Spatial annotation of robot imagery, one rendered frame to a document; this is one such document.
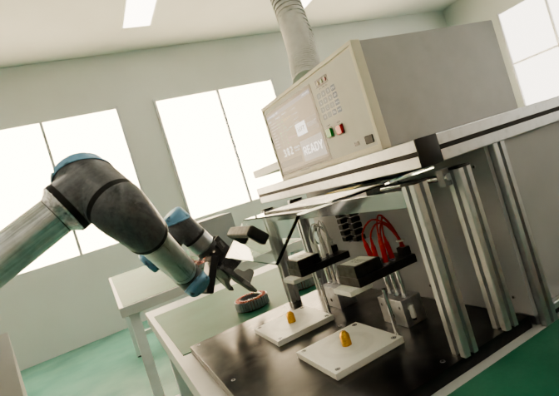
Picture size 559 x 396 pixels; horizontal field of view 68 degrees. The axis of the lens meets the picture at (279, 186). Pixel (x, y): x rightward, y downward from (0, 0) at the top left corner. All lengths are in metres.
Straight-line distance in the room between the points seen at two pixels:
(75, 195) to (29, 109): 4.78
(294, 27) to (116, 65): 3.80
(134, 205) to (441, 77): 0.66
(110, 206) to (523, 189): 0.76
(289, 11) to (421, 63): 1.60
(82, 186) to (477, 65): 0.85
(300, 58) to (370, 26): 5.51
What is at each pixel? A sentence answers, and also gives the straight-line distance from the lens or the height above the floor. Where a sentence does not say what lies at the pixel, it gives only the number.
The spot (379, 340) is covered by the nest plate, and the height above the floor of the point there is 0.78.
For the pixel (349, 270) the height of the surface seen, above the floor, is 0.91.
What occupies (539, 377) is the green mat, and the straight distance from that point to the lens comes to 0.73.
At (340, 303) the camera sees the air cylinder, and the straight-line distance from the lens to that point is 1.08.
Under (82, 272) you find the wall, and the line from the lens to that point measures 5.43.
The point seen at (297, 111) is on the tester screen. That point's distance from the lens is 0.99.
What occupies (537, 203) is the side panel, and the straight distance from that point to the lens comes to 0.88.
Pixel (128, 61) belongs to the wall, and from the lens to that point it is 5.88.
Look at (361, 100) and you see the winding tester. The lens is 0.79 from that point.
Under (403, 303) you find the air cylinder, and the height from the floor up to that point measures 0.82.
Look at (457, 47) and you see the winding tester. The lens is 0.97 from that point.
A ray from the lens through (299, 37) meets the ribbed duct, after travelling 2.30.
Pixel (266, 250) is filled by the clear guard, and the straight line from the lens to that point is 0.63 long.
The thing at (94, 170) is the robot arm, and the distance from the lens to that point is 0.93.
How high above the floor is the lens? 1.11
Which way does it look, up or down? level
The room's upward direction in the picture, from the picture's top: 17 degrees counter-clockwise
